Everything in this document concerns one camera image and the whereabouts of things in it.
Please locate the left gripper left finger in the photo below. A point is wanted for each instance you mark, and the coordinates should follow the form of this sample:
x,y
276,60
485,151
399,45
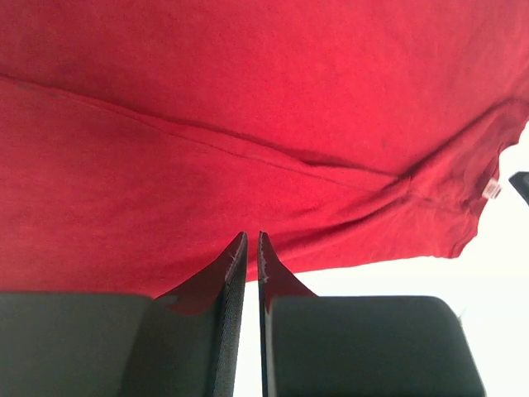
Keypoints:
x,y
183,343

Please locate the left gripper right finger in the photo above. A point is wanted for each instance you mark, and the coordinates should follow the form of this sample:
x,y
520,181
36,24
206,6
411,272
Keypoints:
x,y
396,345

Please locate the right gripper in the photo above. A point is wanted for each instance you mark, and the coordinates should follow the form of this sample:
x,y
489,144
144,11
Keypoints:
x,y
520,182

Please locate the red t-shirt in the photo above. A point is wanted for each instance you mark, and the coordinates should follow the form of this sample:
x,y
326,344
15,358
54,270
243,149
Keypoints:
x,y
139,137

